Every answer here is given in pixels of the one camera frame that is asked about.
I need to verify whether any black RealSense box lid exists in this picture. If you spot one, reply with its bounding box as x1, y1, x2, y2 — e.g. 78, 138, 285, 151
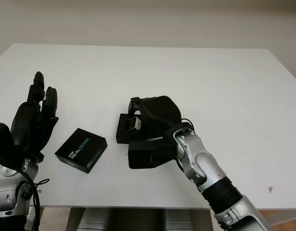
54, 128, 108, 174

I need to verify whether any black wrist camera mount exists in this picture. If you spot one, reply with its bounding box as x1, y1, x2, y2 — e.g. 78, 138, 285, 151
0, 121, 19, 167
127, 141, 178, 169

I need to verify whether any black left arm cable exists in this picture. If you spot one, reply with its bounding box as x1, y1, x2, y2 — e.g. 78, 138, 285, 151
17, 168, 50, 231

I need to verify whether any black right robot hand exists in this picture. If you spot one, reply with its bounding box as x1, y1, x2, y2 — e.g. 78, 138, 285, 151
127, 95, 183, 143

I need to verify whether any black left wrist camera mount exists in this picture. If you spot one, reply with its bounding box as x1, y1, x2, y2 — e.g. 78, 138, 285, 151
0, 121, 19, 167

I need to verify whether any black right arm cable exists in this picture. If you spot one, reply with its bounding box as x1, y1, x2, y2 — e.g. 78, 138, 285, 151
180, 117, 196, 132

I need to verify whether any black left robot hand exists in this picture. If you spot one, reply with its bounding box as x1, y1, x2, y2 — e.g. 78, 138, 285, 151
10, 71, 60, 158

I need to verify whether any small silver depth camera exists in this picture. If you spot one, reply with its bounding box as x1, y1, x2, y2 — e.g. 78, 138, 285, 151
125, 116, 143, 133

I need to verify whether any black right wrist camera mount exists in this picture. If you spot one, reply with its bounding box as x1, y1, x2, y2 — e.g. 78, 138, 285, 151
127, 141, 178, 169

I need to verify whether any black box base with insert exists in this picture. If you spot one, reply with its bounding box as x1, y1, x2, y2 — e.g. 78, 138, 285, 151
115, 113, 148, 145

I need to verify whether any grey robot torso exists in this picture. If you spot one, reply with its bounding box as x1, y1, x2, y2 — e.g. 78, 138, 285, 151
77, 208, 194, 231

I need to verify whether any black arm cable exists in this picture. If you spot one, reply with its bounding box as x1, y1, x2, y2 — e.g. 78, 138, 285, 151
17, 168, 50, 231
180, 117, 196, 132

